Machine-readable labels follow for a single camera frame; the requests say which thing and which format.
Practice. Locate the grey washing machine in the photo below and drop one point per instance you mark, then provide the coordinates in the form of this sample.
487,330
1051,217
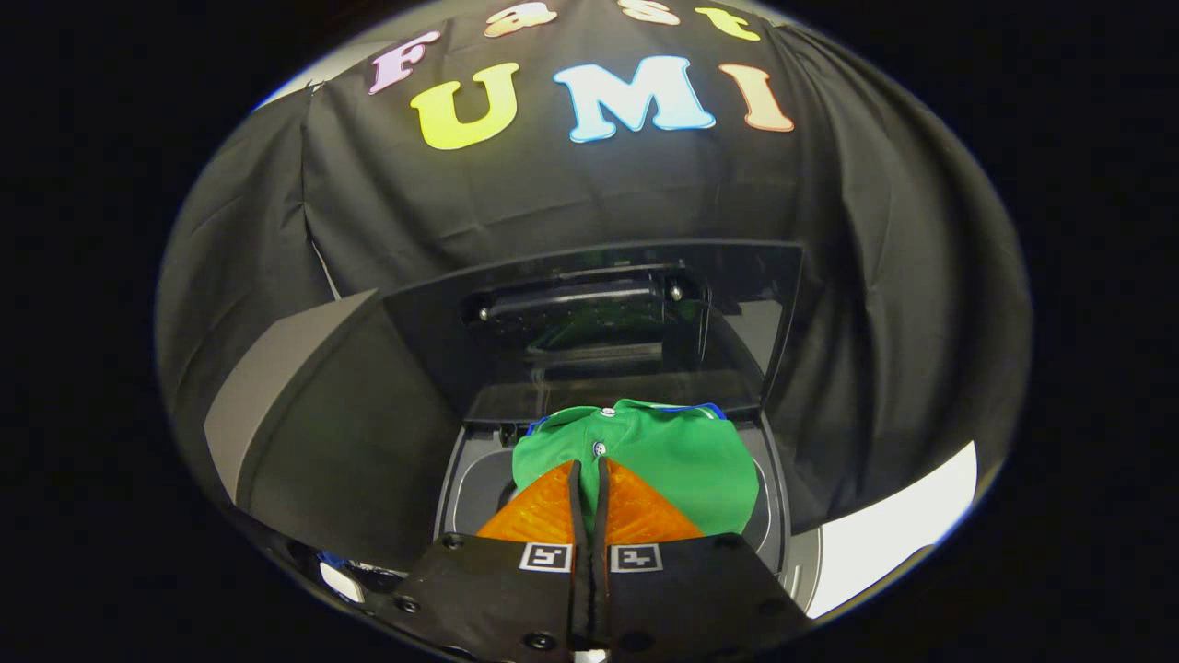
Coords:
470,479

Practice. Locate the white flat board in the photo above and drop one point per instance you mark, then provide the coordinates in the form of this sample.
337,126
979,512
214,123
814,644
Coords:
893,534

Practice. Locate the black backdrop cloth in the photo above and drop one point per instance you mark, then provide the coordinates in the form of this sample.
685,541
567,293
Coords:
553,193

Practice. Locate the dark cabinet with beige front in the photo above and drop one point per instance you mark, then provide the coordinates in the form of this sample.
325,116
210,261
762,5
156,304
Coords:
350,433

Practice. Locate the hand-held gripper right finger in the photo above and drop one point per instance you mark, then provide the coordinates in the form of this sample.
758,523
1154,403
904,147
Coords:
601,516

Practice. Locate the green polo shirt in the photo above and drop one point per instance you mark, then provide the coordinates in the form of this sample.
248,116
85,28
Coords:
682,460

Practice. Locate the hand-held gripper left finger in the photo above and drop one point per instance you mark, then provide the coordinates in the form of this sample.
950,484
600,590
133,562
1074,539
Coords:
576,516

